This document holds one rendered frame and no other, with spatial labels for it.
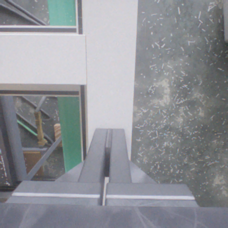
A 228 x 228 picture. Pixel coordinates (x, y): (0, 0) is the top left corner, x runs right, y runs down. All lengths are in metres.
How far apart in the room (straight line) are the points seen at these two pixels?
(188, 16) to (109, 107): 1.09
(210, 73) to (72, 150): 1.11
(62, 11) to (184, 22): 1.01
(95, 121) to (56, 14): 0.14
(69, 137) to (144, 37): 0.95
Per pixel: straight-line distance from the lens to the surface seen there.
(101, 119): 0.15
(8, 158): 0.70
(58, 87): 0.22
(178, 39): 1.17
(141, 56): 1.10
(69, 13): 0.23
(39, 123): 0.96
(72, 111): 0.23
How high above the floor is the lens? 1.08
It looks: 75 degrees down
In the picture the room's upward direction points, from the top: 178 degrees counter-clockwise
